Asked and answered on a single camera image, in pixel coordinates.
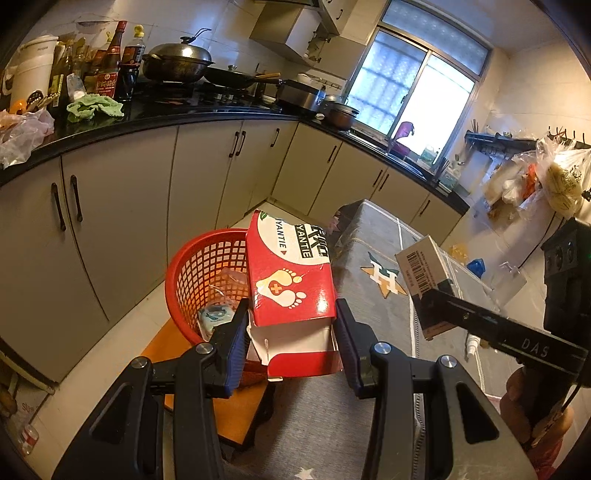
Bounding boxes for red foot cream box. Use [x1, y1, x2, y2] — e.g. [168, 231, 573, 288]
[245, 210, 342, 381]

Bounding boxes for rice cooker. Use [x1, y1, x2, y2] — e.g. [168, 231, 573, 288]
[276, 79, 325, 112]

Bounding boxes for orange stool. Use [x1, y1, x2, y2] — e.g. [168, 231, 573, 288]
[140, 317, 271, 446]

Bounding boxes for wall shelf rack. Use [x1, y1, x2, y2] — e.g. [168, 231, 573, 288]
[464, 130, 537, 155]

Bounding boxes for upper kitchen cabinets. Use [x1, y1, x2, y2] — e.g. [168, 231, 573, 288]
[249, 0, 387, 80]

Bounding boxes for hanging plastic bags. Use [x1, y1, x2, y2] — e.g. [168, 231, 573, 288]
[482, 136, 590, 220]

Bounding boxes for right hand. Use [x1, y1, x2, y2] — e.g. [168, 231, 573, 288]
[500, 368, 574, 479]

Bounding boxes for black frying pan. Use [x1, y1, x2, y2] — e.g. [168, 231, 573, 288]
[204, 66, 281, 90]

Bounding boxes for plastic bags on counter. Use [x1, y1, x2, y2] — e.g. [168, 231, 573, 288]
[0, 109, 54, 170]

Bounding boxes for blue plastic object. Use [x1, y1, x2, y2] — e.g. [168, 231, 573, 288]
[466, 258, 486, 279]

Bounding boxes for lower kitchen cabinets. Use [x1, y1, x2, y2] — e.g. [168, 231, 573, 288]
[1, 113, 467, 383]

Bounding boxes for dark sauce bottle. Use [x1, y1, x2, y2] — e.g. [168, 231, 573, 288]
[115, 24, 145, 103]

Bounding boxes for clear glass pitcher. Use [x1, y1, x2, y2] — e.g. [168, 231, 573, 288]
[491, 262, 527, 308]

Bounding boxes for white kettle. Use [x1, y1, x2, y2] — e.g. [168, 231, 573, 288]
[1, 35, 58, 114]

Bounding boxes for white barcode medicine box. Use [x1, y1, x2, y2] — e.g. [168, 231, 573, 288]
[396, 236, 457, 341]

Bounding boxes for green cloth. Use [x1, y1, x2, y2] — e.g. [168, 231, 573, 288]
[66, 94, 124, 123]

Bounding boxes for red plastic basket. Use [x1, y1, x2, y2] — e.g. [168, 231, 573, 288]
[164, 229, 247, 345]

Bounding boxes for grey patterned tablecloth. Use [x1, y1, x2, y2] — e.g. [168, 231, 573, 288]
[226, 200, 534, 479]

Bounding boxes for soy sauce bottle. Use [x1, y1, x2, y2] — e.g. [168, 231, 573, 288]
[95, 20, 127, 98]

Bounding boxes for brown cooking pot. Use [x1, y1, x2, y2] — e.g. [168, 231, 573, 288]
[318, 98, 360, 131]

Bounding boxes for teal tissue pack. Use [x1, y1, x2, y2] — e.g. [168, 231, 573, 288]
[197, 301, 239, 341]

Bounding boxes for window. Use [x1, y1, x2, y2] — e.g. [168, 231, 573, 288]
[346, 1, 491, 169]

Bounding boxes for kitchen cabinets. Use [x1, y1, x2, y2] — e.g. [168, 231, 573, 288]
[249, 0, 387, 80]
[1, 113, 467, 383]

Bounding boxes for white spray bottle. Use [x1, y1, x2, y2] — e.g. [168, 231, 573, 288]
[465, 334, 481, 360]

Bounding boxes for steel wok with lid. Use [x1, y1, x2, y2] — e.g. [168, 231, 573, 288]
[142, 28, 213, 84]

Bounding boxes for clear zip bag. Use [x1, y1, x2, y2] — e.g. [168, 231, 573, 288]
[205, 267, 250, 310]

